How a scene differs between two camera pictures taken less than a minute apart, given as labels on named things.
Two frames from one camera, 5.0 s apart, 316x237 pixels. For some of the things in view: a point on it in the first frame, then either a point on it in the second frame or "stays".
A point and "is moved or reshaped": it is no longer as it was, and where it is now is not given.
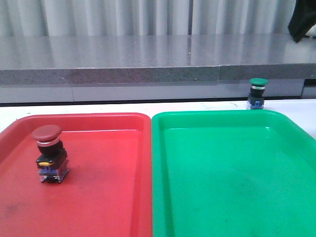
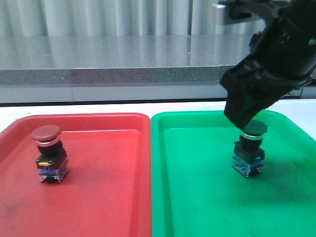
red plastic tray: [107, 192] stays
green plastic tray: [232, 173] stays
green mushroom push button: [256, 100] is moved or reshaped
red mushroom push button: [53, 164] stays
